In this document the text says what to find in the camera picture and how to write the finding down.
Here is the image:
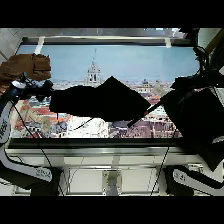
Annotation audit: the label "black garment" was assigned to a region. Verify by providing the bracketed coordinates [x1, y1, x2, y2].
[209, 43, 224, 73]

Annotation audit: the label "black trousers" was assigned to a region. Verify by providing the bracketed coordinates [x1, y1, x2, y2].
[48, 75, 152, 131]

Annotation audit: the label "brown wooden bar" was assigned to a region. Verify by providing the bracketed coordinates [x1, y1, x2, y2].
[203, 29, 224, 56]

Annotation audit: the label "black cable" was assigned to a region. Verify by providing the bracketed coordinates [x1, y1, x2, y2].
[149, 128, 178, 197]
[11, 99, 57, 197]

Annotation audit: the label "brown garment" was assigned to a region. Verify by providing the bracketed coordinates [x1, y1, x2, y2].
[0, 52, 53, 86]

